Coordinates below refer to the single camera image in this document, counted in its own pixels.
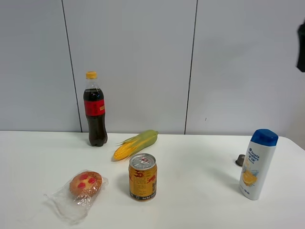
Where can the muffin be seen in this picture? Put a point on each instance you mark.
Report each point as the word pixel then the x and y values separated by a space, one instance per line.
pixel 72 203

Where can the dark object at edge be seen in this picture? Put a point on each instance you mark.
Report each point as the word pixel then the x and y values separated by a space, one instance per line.
pixel 301 54

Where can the yellow corn cob green husk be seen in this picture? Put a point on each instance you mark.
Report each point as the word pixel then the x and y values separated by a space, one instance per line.
pixel 135 144

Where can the gold Red Bull can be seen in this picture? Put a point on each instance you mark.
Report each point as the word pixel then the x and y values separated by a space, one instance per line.
pixel 142 177

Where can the cola bottle yellow cap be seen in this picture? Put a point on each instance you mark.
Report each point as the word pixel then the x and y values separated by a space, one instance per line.
pixel 94 105

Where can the small grey coffee capsule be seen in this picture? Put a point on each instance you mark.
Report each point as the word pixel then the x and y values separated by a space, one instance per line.
pixel 240 160

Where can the white shampoo bottle blue cap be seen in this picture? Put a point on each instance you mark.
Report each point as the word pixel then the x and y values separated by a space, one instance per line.
pixel 256 163

